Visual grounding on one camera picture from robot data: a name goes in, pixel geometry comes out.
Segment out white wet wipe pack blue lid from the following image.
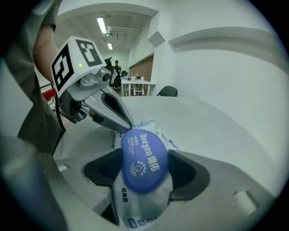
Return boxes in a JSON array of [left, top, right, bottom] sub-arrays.
[[112, 119, 179, 231]]

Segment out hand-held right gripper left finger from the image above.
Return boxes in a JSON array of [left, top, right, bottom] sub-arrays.
[[53, 148, 124, 226]]

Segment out long ceiling light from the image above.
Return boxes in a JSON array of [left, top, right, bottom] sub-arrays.
[[96, 17, 108, 35]]

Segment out red box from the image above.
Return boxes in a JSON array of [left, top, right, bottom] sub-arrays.
[[42, 88, 56, 102]]

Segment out black cable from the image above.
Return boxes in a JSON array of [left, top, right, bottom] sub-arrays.
[[55, 97, 67, 133]]

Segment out grey square wall panel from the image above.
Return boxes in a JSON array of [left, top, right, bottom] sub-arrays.
[[148, 31, 166, 46]]

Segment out white table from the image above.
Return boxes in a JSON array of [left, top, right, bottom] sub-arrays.
[[121, 79, 156, 97]]

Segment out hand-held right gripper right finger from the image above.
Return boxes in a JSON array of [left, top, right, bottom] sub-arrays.
[[167, 148, 279, 231]]

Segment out white ceiling pipes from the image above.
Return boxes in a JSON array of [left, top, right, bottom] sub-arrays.
[[106, 25, 142, 36]]

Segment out black office chair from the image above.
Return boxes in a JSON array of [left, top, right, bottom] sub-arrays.
[[156, 85, 178, 97], [109, 75, 122, 90]]

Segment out person's left forearm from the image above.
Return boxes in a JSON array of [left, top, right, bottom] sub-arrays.
[[33, 23, 59, 84]]

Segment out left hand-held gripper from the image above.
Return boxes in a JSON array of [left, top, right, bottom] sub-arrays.
[[51, 36, 133, 134]]

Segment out person's grey shirt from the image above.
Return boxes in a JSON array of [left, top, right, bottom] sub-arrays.
[[4, 0, 67, 157]]

